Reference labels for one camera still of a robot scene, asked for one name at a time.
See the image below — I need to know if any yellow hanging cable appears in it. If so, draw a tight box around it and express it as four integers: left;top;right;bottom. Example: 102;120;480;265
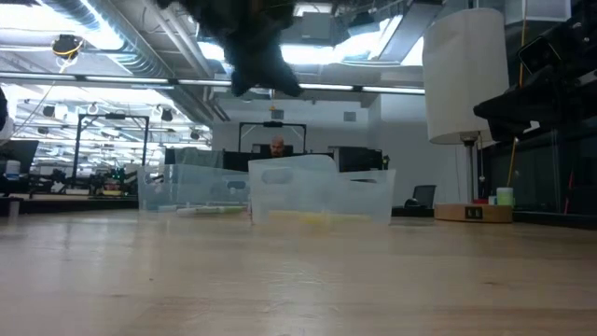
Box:
506;0;528;188

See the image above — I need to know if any frosted plastic bin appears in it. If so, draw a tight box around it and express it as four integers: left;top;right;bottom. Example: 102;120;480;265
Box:
247;154;396;228

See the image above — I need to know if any linear ceiling light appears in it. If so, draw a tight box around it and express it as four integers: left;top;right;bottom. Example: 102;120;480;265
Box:
0;72;426;95

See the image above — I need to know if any black desk monitor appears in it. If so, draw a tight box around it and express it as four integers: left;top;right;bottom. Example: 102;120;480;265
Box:
338;146;384;173
0;139;40;176

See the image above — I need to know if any light green Sharpie highlighter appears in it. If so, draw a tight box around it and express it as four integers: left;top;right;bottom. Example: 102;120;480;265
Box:
175;205;247;217

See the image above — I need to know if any black frame stand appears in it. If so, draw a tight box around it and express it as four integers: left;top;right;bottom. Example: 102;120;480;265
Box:
72;114;150;190
238;121;308;154

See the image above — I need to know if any white shade lamp wooden base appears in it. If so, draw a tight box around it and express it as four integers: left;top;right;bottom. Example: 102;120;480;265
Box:
422;7;514;224

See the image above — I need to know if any black yellow cord reel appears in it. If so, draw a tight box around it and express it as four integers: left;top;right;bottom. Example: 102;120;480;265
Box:
50;33;85;61

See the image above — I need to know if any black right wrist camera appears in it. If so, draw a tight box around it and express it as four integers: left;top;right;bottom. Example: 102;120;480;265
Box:
517;35;563;76

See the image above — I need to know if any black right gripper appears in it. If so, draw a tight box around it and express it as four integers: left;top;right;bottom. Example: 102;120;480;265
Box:
473;4;597;144

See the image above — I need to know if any green cup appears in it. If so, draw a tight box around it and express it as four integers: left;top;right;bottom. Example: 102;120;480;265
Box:
495;186;515;207

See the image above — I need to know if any person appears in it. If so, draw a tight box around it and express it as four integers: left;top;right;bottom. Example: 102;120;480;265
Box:
269;135;286;159

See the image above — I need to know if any black office chair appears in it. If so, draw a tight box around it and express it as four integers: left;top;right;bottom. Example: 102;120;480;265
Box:
403;184;437;217

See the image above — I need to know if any clear plastic bin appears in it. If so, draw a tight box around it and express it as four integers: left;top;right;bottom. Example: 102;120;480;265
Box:
137;163;251;215

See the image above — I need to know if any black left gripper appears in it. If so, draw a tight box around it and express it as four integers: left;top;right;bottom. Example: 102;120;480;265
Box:
158;0;302;98

